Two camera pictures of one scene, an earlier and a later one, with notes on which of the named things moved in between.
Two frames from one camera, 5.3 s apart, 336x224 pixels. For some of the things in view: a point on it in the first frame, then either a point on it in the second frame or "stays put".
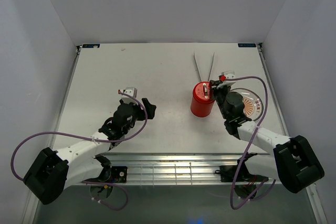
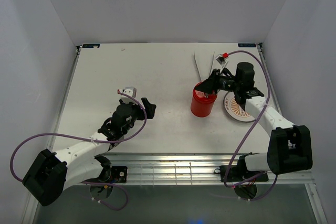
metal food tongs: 199,73 stays put
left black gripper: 150,107 stays put
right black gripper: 216,88 → 211,85
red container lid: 201,93 stays put
